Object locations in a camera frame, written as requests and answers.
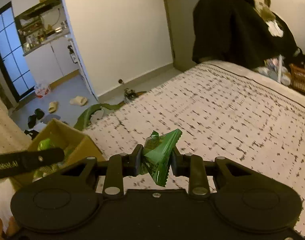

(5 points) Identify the green snack packet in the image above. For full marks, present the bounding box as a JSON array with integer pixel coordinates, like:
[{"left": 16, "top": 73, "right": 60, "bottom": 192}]
[{"left": 139, "top": 129, "right": 182, "bottom": 187}]

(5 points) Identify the brown cardboard box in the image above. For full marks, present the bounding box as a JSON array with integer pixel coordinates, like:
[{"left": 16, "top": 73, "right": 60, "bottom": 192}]
[{"left": 10, "top": 119, "right": 105, "bottom": 189}]

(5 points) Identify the green cartoon rug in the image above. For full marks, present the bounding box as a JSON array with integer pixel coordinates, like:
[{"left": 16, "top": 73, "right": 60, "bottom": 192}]
[{"left": 73, "top": 102, "right": 125, "bottom": 131}]

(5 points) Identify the white patterned bed cover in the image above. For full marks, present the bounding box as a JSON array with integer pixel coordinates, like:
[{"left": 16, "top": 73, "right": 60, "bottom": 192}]
[{"left": 85, "top": 61, "right": 305, "bottom": 237}]

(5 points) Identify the white kitchen cabinet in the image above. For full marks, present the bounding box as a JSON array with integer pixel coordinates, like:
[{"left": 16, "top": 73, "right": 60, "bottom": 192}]
[{"left": 24, "top": 36, "right": 79, "bottom": 85}]

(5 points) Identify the glass window door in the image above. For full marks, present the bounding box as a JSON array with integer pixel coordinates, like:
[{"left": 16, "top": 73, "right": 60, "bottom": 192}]
[{"left": 0, "top": 2, "right": 36, "bottom": 102}]

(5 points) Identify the orange basket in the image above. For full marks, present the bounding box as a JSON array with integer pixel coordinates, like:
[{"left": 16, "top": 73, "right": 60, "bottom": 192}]
[{"left": 289, "top": 64, "right": 305, "bottom": 93}]

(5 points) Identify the black coat on rack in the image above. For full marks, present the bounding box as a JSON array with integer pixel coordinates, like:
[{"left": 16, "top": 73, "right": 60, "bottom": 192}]
[{"left": 192, "top": 0, "right": 300, "bottom": 69}]

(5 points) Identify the grey door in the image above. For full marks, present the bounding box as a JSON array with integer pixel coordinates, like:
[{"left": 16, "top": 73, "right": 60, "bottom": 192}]
[{"left": 164, "top": 0, "right": 199, "bottom": 72}]

